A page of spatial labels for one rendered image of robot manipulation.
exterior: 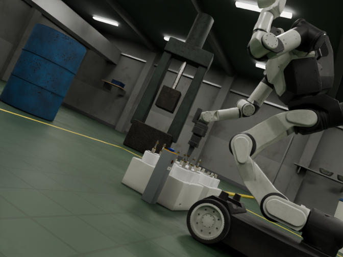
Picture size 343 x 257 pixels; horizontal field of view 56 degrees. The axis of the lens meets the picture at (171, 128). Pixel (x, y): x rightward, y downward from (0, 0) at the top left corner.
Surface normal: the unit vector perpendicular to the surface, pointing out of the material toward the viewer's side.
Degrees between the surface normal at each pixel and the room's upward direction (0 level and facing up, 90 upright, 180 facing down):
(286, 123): 90
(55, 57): 90
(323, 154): 90
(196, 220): 90
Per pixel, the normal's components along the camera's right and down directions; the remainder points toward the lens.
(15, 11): 0.83, 0.36
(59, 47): 0.46, 0.16
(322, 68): 0.02, -0.29
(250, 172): -0.30, 0.22
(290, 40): 0.34, -0.19
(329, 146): -0.36, -0.22
